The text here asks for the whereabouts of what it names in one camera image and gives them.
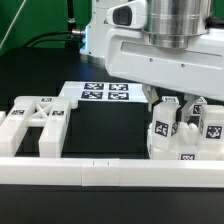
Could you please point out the white chair seat panel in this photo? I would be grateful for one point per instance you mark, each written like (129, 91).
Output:
(185, 148)

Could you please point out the white U-shaped fence frame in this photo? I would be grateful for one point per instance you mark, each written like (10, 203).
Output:
(111, 172)

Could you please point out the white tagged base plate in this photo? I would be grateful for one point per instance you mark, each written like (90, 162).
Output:
(104, 91)

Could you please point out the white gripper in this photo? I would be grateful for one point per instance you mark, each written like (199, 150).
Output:
(196, 70)

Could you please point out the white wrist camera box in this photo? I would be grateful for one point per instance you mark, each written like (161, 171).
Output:
(132, 15)

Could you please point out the white chair back frame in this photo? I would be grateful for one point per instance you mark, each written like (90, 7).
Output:
(52, 114)

